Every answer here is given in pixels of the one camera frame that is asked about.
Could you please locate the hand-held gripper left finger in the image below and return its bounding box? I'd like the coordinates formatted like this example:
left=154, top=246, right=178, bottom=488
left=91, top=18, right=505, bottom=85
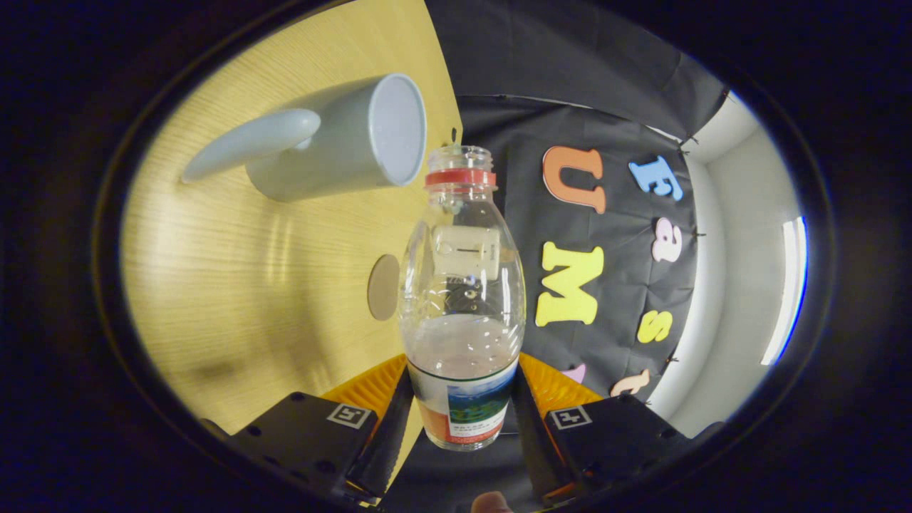
left=199, top=354, right=415, bottom=507

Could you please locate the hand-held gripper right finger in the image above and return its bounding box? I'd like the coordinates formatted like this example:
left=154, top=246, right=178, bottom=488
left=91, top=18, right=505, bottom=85
left=509, top=353, right=724, bottom=507

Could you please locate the clear plastic juice bottle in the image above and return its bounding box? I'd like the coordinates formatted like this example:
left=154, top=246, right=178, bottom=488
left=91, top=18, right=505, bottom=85
left=398, top=145, right=528, bottom=452

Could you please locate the round brown coaster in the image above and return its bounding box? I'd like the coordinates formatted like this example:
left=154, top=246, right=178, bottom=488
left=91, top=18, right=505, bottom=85
left=367, top=254, right=401, bottom=321

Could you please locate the grey cup with handle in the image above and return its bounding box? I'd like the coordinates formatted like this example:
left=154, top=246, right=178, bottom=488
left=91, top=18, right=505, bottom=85
left=182, top=73, right=428, bottom=203

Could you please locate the wooden table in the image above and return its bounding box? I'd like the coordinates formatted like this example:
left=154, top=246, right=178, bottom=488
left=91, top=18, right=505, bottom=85
left=120, top=0, right=464, bottom=435

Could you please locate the white toaster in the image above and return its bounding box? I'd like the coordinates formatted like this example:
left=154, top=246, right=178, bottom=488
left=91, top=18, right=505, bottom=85
left=432, top=224, right=502, bottom=282

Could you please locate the large ceiling light panel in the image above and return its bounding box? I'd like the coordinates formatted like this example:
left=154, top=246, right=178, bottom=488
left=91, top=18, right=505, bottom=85
left=761, top=216, right=809, bottom=366

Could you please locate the black backdrop cloth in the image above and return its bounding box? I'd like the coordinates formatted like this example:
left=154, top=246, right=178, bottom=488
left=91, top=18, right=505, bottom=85
left=385, top=0, right=731, bottom=510

